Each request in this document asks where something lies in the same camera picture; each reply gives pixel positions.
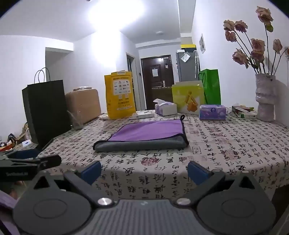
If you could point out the black paper bag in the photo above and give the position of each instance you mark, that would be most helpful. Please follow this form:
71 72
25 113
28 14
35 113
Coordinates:
45 113

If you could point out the yellow printed bag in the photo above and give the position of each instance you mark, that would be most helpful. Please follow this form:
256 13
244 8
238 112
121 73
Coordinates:
119 95

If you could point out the clear glass cup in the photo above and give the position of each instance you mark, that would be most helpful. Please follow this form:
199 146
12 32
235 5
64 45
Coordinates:
76 121

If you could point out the yellow-green gift bag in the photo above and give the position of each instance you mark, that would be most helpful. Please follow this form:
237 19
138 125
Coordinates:
188 97

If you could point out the wall poster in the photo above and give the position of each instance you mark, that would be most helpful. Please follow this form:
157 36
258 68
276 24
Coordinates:
202 43

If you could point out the dark brown door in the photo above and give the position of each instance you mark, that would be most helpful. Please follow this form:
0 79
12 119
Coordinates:
158 85

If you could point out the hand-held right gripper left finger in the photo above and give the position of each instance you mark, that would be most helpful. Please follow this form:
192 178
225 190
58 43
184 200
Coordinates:
91 172

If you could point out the purple cloth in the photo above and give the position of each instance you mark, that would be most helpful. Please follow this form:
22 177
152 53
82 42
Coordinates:
6 212

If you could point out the white textured vase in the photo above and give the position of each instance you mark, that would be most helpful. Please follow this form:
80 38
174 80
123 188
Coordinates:
266 99

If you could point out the yellow and black box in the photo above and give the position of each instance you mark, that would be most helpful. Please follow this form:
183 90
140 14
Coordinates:
188 47

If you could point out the brown parcel box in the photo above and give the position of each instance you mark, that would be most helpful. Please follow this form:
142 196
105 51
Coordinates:
83 106

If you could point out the purple tissue pack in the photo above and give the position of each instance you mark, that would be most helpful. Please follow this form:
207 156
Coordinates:
212 112

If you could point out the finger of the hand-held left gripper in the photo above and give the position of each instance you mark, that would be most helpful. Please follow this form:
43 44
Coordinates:
50 160
23 154

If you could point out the small white box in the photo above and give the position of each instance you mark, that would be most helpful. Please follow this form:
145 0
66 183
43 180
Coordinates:
27 142

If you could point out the green paper bag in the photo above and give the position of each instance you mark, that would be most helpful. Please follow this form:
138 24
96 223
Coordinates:
212 87

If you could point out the white purple tissue box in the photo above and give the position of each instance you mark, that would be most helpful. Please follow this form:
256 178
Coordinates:
166 108

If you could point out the pink artificial flowers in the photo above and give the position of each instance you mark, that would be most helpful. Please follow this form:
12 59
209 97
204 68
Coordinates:
257 45

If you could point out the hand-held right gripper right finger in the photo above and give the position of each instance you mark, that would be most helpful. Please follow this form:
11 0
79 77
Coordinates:
196 172

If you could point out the white flat box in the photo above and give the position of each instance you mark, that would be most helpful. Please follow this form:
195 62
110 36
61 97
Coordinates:
142 114

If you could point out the grey refrigerator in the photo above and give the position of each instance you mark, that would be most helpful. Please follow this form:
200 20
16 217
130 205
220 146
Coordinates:
186 70

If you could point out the purple and grey towel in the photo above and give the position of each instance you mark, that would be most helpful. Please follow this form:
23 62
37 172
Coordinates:
146 133

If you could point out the printed character tablecloth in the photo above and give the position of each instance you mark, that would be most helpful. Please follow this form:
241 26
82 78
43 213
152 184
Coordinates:
225 146

